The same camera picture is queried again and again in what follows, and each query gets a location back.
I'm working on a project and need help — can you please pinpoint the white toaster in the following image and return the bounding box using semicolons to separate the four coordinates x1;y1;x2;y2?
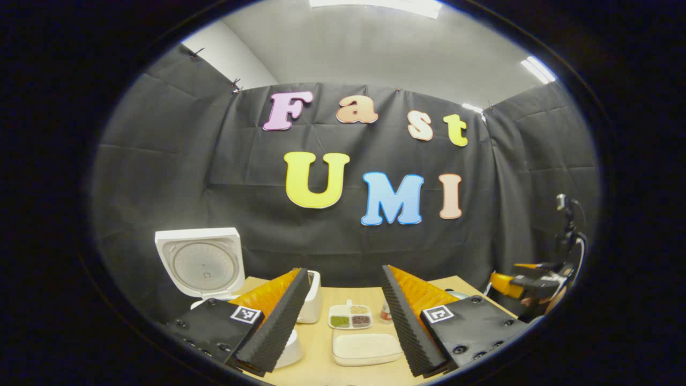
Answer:
296;270;323;324

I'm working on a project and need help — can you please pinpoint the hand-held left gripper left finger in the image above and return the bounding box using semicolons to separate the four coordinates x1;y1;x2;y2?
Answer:
163;268;311;377

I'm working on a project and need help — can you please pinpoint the white rice cooker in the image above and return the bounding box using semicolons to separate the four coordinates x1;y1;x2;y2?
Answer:
155;228;303;369

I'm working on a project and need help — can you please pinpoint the black backdrop cloth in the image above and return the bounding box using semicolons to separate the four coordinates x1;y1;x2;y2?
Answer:
91;46;600;322

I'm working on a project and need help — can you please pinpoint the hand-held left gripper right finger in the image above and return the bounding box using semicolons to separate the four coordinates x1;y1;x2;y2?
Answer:
382;264;528;377

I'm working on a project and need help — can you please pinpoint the white divided bean dish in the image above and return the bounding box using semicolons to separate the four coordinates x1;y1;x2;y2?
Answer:
328;300;374;330

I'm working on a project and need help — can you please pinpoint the clear container of white rice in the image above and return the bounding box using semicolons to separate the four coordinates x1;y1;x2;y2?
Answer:
332;333;405;367

